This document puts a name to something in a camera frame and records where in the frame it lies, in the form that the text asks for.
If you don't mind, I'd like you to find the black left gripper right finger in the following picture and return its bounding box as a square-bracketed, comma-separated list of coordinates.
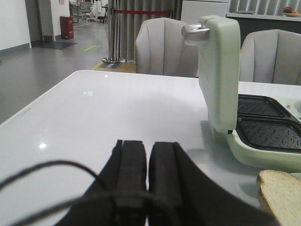
[149, 142, 279, 226]

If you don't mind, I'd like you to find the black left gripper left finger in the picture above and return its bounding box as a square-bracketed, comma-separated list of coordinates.
[58, 140, 146, 226]

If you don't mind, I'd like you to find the bread slice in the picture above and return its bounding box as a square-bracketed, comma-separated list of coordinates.
[256, 170, 301, 226]

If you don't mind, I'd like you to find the green breakfast maker lid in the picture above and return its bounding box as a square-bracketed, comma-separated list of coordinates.
[182, 15, 240, 134]

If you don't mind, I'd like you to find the green breakfast maker base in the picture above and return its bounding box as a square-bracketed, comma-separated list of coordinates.
[226, 94, 301, 172]

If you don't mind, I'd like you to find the left grey chair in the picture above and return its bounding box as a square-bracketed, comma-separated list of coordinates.
[135, 17, 198, 78]

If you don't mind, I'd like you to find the grey chair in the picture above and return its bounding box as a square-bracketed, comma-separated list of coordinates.
[239, 29, 301, 85]
[135, 17, 198, 78]

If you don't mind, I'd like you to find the right grey chair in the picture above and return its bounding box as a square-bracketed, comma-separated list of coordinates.
[239, 29, 301, 85]

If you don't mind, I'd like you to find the dark counter cabinet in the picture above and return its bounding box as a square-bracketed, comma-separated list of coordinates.
[226, 12, 301, 45]

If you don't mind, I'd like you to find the white cabinet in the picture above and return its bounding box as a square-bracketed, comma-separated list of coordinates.
[181, 0, 229, 24]

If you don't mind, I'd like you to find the red bin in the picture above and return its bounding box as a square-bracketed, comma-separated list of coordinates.
[60, 16, 74, 40]

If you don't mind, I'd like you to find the red barrier belt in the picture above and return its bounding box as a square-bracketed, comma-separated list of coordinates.
[113, 9, 173, 15]

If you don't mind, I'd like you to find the fruit bowl on counter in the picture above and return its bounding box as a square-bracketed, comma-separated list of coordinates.
[282, 7, 301, 17]

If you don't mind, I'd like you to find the black thin cable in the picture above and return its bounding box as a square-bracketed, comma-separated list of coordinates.
[0, 160, 174, 226]

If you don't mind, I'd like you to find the stanchion post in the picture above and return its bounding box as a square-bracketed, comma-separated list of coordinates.
[102, 8, 120, 64]

